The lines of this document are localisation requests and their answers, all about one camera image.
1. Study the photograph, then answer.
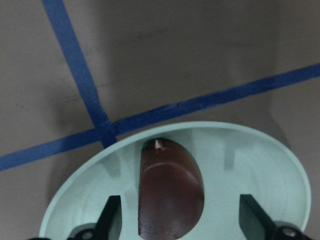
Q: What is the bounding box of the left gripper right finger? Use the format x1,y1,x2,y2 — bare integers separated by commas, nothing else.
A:
239,194,310,240

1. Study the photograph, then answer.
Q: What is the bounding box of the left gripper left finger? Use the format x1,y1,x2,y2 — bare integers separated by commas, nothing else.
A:
67,195,122,240

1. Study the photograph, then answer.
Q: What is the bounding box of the light green plate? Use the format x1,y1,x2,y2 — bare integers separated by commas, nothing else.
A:
39,121,311,240

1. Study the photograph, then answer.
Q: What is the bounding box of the brown bun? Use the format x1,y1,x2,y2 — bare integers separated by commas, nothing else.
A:
138,138,205,240

